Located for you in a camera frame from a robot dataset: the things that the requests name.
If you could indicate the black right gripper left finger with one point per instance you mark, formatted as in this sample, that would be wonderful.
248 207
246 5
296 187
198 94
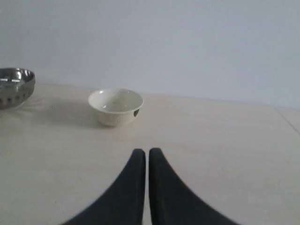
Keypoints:
123 202

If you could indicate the white ceramic bowl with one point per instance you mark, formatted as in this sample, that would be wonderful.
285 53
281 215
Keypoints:
115 107

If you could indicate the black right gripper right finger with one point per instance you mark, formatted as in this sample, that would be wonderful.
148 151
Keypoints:
172 202

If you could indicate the ribbed steel bowl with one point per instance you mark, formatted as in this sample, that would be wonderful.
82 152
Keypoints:
16 86

